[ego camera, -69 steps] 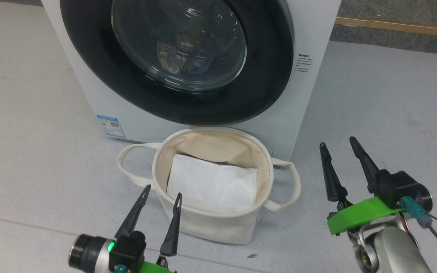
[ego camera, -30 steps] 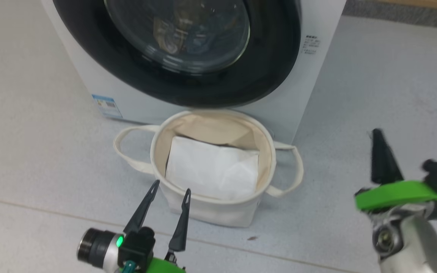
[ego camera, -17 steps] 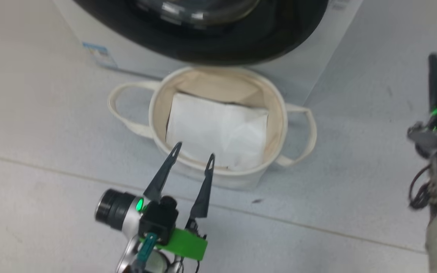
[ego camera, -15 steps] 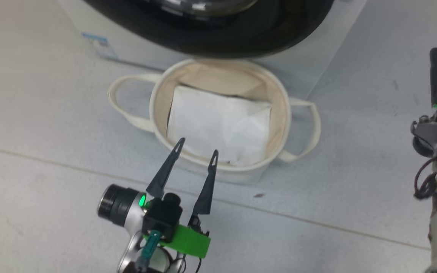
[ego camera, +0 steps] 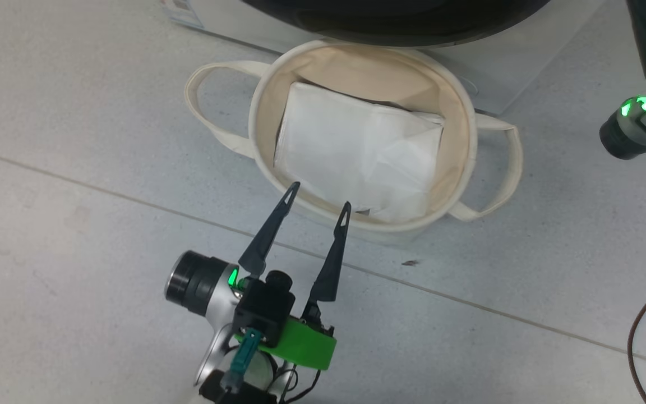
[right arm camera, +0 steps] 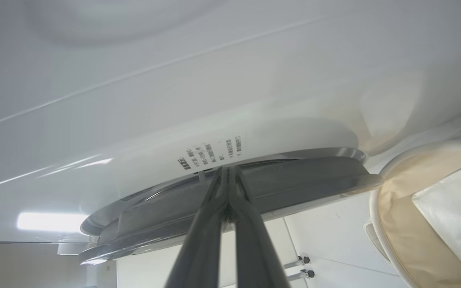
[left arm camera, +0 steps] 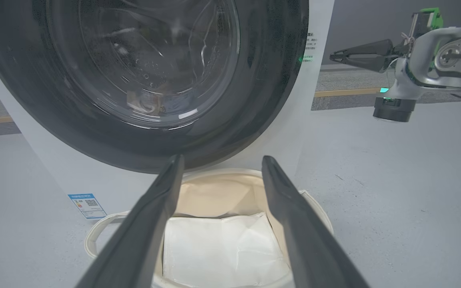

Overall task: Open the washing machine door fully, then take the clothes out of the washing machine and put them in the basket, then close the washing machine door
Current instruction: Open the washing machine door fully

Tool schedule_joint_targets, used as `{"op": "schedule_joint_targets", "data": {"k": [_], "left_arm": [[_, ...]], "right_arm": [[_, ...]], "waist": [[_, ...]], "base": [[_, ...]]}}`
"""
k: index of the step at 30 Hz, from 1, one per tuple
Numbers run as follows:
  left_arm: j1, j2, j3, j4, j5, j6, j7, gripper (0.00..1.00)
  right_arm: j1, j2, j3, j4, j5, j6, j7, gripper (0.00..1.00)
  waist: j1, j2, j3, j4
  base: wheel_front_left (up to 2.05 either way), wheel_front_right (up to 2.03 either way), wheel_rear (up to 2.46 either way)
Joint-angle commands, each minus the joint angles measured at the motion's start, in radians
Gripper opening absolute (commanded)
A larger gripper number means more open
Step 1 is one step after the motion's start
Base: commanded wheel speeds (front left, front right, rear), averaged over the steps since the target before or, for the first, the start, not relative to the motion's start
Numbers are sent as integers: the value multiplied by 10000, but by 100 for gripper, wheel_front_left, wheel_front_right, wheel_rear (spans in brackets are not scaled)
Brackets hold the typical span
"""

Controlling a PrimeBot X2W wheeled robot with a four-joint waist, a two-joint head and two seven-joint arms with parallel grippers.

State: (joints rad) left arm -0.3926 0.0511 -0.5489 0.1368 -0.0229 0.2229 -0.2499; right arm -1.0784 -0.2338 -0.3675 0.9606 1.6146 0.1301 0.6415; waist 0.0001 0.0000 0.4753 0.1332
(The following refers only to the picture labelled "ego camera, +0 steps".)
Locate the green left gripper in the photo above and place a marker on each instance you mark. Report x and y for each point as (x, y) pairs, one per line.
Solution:
(306, 348)

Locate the round dark washing machine door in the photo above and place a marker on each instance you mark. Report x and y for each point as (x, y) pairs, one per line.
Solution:
(396, 22)

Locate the cream fabric laundry basket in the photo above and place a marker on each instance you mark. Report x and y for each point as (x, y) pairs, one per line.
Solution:
(261, 129)

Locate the white washing machine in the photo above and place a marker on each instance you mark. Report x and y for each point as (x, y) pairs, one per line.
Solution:
(502, 73)

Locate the white cloth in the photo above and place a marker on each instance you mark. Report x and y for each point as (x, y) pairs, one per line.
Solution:
(351, 146)

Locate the blue energy label sticker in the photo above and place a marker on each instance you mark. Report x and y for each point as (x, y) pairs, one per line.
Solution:
(183, 12)

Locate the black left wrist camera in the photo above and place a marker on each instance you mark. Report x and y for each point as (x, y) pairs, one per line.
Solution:
(264, 308)

